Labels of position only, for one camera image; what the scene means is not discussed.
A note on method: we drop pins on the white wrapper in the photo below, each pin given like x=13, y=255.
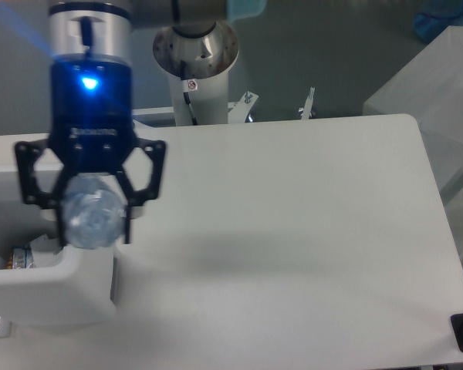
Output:
x=45, y=252

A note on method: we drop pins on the clear plastic water bottle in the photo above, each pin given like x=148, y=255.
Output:
x=93, y=214

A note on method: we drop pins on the blue object on floor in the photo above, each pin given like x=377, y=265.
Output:
x=433, y=17

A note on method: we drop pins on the white pedestal base frame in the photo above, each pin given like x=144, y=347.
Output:
x=238, y=112

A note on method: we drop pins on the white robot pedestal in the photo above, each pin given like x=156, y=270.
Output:
x=196, y=60

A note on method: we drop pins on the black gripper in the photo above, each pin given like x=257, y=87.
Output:
x=92, y=132

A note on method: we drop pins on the white trash can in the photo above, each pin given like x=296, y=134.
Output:
x=78, y=288

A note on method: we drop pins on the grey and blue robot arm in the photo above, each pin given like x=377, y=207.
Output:
x=101, y=30

